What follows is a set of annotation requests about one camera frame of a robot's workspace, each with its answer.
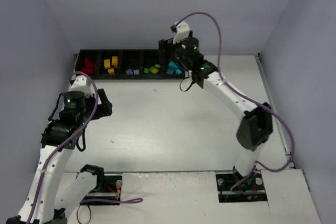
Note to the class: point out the teal flower lego block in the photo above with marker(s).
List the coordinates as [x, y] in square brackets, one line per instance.
[173, 66]

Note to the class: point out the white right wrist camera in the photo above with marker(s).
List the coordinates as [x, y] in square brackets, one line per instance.
[181, 30]

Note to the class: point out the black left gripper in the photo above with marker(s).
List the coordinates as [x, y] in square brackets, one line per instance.
[104, 103]

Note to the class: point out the red legos in bin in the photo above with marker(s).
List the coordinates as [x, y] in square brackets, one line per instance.
[88, 66]

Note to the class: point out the yellow long lego brick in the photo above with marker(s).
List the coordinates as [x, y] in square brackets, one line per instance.
[107, 64]

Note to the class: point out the black divided bin row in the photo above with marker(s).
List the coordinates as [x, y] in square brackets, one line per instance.
[127, 59]

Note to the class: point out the teal lilac green lego stack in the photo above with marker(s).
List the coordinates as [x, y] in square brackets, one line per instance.
[169, 71]

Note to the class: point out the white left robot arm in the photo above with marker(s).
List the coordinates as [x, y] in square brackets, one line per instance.
[58, 142]

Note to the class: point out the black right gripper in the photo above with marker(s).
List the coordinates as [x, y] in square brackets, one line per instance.
[165, 46]

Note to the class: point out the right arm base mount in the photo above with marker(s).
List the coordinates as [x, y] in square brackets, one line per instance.
[251, 190]

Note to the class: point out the lilac and lime lego stack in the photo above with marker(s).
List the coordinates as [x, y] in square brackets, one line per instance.
[153, 70]

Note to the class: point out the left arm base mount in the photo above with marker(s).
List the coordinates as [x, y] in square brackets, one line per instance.
[109, 193]

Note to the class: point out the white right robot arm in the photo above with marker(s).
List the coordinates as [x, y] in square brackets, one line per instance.
[255, 123]

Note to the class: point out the small orange lego brick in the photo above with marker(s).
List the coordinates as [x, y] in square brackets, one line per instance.
[111, 71]

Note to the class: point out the orange butterfly lego block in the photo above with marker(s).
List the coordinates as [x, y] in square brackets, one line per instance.
[114, 61]

